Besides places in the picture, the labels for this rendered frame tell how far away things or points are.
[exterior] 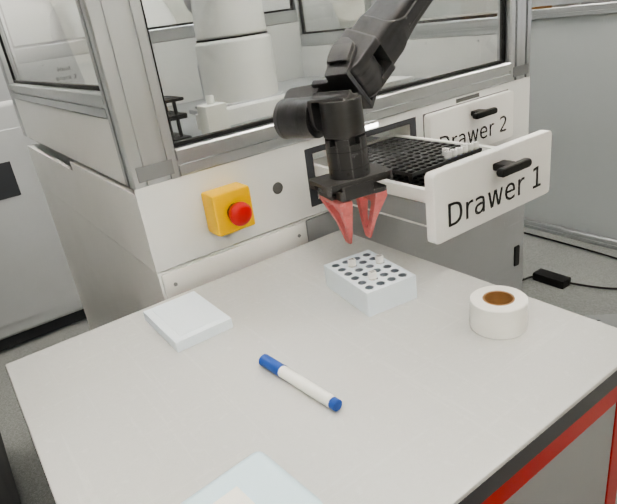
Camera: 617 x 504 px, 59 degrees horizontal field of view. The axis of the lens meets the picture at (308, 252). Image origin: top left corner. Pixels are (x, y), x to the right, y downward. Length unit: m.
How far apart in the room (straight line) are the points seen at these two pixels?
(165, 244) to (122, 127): 0.20
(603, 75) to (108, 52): 2.19
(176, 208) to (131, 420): 0.38
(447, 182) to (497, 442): 0.39
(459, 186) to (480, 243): 0.64
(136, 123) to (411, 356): 0.52
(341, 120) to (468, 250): 0.79
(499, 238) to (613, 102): 1.28
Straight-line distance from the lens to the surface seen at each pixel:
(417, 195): 0.86
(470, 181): 0.87
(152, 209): 0.91
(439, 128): 1.25
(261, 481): 0.50
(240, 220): 0.90
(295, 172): 1.03
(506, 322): 0.71
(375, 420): 0.61
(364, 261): 0.86
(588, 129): 2.77
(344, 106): 0.73
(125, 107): 0.88
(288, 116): 0.78
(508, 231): 1.57
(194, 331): 0.79
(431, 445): 0.58
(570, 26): 2.76
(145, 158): 0.89
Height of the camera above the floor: 1.16
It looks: 23 degrees down
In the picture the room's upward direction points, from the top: 8 degrees counter-clockwise
